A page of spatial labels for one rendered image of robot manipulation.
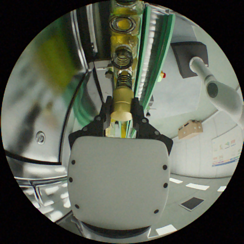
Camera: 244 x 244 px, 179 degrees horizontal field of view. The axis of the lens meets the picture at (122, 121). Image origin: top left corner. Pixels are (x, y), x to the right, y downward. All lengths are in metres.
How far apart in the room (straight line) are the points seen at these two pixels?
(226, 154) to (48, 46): 3.98
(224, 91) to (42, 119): 0.45
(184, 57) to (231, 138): 3.41
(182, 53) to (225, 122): 3.46
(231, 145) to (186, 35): 3.51
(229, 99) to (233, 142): 3.38
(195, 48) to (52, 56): 0.58
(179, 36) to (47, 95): 0.60
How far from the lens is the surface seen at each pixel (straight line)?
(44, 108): 0.16
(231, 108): 0.32
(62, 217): 0.35
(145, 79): 0.48
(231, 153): 3.75
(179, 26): 0.57
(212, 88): 0.36
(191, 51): 0.56
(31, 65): 0.15
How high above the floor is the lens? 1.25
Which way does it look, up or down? 23 degrees down
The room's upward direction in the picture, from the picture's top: 177 degrees counter-clockwise
